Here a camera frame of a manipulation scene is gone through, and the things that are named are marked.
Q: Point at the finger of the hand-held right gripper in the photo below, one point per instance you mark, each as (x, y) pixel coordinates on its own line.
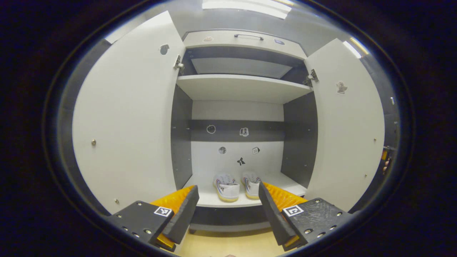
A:
(384, 155)

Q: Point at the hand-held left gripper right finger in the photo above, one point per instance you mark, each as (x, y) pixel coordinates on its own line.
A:
(273, 217)

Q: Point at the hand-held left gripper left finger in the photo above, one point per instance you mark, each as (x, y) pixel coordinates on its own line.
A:
(184, 217)

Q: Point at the white canvas shoe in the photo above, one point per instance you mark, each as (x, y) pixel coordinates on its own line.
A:
(251, 185)
(226, 189)

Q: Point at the small ceiling light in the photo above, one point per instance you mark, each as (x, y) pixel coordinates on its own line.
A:
(351, 49)

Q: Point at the black backdrop cloth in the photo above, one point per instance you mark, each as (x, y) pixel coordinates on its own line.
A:
(84, 75)

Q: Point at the large ceiling light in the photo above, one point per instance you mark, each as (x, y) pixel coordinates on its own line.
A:
(246, 7)

